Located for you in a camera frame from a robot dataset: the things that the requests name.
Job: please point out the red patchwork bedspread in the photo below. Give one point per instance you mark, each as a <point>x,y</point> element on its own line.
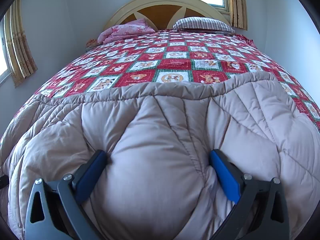
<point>171,56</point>

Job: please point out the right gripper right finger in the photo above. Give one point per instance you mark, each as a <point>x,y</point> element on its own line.
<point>260,209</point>

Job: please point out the pink folded blanket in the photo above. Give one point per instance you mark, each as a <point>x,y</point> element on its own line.
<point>125,31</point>

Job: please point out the striped white pillow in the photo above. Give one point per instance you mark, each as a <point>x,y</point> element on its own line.
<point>202,23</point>

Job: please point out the yellow curtain right of headboard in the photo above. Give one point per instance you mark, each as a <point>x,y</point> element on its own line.
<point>238,14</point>

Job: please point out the yellow wooden headboard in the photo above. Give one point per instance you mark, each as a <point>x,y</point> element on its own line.
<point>163,14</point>

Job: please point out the side window yellow curtain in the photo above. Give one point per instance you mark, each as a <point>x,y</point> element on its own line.
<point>21,61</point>

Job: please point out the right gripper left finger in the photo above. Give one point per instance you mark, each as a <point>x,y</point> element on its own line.
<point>55,207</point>

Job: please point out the beige puffer coat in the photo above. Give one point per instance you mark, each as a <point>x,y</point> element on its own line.
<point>159,184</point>

